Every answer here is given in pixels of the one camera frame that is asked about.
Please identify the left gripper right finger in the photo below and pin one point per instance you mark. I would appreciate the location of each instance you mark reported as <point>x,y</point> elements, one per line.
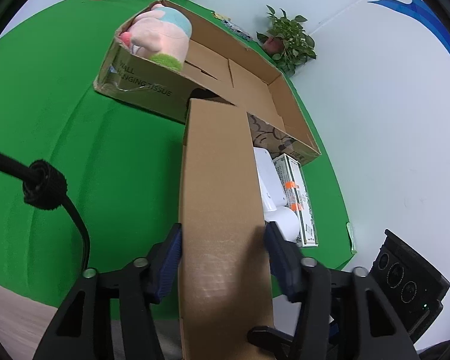
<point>343,315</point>

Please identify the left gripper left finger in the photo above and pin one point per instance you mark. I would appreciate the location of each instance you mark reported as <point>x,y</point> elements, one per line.
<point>82,325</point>

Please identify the white handheld fan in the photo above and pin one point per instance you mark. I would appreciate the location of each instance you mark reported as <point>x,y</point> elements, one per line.
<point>287,222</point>

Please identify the long narrow cardboard box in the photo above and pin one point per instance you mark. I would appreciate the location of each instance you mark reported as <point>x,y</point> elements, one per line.
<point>224,280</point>

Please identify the white plastic device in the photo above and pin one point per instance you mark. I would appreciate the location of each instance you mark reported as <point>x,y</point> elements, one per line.
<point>271,189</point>

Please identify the green white medicine box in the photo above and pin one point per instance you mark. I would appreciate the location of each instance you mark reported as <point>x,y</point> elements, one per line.
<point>289,171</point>

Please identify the pink pig plush toy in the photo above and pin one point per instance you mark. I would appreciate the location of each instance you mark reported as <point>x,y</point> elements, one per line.
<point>161,34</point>

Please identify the green table cloth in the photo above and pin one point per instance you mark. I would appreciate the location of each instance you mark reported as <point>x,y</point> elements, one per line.
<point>122,164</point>

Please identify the right potted green plant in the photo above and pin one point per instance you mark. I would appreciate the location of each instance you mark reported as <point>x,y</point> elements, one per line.
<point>286,41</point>

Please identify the large shallow cardboard tray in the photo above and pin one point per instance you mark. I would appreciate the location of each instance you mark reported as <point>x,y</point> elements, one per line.
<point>218,67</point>

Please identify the patterned packet on table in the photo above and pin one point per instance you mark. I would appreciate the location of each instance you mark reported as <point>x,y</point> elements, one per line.
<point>237,30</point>

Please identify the yellow packet on table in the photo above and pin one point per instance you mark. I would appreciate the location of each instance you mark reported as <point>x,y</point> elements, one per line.
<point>220,17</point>

